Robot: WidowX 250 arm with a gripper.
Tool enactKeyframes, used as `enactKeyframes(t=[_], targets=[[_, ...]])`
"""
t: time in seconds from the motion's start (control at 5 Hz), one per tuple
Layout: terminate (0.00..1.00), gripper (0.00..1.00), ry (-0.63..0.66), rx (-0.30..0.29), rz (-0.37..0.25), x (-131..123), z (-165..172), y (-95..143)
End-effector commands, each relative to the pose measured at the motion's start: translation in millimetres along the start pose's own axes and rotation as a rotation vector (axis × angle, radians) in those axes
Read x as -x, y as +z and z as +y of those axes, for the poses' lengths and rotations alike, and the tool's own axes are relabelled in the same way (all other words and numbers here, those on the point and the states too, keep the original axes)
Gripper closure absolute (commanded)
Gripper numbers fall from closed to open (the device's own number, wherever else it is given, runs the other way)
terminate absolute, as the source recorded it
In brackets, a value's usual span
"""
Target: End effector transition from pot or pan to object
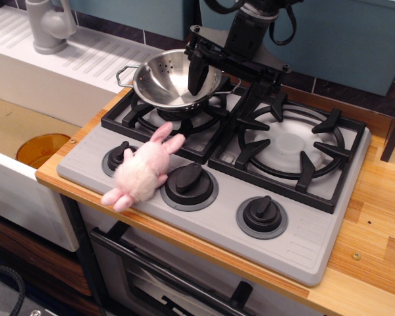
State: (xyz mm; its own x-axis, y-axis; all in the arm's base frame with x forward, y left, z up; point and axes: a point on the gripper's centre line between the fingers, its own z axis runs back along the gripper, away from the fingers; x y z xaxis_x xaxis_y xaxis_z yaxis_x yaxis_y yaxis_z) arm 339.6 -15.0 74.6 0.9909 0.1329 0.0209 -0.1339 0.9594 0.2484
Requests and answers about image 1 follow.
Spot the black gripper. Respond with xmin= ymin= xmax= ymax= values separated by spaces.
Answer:
xmin=185 ymin=6 xmax=289 ymax=119

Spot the silver metal colander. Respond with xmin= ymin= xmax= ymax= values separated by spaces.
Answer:
xmin=116 ymin=49 xmax=241 ymax=112

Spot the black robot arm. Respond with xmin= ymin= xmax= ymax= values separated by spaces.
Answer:
xmin=185 ymin=1 xmax=292 ymax=122

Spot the black left burner grate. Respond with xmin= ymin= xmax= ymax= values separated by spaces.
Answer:
xmin=101 ymin=86 xmax=248 ymax=165

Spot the black burner grate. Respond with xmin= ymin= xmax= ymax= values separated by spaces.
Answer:
xmin=101 ymin=86 xmax=248 ymax=165
xmin=209 ymin=101 xmax=371 ymax=213

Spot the black right burner grate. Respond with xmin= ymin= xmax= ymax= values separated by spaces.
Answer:
xmin=209 ymin=101 xmax=371 ymax=213

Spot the black middle stove knob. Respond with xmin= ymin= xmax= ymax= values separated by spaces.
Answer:
xmin=160 ymin=163 xmax=219 ymax=212

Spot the black stove knob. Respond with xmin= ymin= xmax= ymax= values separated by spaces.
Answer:
xmin=236 ymin=196 xmax=288 ymax=240
xmin=101 ymin=141 xmax=137 ymax=176
xmin=160 ymin=163 xmax=219 ymax=212

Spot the pink plush bunny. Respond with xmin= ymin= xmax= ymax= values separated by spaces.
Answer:
xmin=101 ymin=122 xmax=186 ymax=212

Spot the black left stove knob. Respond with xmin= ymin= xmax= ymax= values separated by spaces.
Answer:
xmin=101 ymin=141 xmax=137 ymax=176

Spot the black right stove knob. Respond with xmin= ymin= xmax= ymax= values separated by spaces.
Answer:
xmin=236 ymin=196 xmax=288 ymax=240

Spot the grey toy stove top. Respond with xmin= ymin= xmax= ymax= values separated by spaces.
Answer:
xmin=56 ymin=86 xmax=372 ymax=287

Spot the grey toy faucet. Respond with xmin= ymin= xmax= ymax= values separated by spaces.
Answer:
xmin=25 ymin=0 xmax=76 ymax=55

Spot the white toy sink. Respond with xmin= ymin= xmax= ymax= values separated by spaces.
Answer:
xmin=0 ymin=6 xmax=157 ymax=252

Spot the orange plastic plate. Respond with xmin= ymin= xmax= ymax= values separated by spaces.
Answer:
xmin=16 ymin=133 xmax=70 ymax=169

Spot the toy oven door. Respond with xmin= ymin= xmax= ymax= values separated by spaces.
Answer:
xmin=90 ymin=222 xmax=318 ymax=315

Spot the black braided cable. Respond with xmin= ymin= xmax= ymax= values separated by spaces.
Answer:
xmin=0 ymin=263 xmax=26 ymax=313

